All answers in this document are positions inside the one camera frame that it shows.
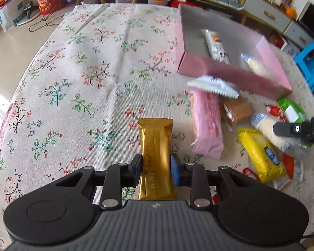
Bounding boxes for gold snack bar wrapper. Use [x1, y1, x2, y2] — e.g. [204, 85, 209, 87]
[138, 118, 176, 201]

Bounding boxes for yellow snack bag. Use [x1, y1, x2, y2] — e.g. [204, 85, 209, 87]
[237, 128, 286, 182]

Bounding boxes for white zigzag snack packet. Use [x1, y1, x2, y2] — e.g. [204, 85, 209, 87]
[187, 75, 239, 99]

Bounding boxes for clear bag white crackers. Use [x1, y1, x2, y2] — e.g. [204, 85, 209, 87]
[241, 53, 269, 78]

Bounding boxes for green snack bag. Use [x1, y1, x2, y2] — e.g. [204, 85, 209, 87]
[278, 98, 308, 123]

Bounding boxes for white shopping bag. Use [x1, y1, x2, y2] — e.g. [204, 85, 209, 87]
[0, 0, 25, 31]

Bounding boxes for pink wafer packet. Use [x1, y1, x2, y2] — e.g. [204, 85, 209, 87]
[190, 89, 224, 159]

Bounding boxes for brown biscuit packet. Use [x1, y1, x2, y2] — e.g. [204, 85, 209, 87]
[220, 96, 253, 130]

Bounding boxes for pink cardboard box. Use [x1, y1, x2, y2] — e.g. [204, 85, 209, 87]
[176, 4, 293, 100]

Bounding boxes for red candy packet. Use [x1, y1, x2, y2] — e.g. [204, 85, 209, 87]
[265, 104, 287, 122]

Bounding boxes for clear bag rice crackers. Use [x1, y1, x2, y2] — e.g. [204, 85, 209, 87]
[251, 113, 308, 158]

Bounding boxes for red cardboard box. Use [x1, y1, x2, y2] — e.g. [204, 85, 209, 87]
[169, 0, 202, 8]

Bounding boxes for orange fruit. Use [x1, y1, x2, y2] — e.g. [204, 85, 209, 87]
[285, 7, 297, 19]

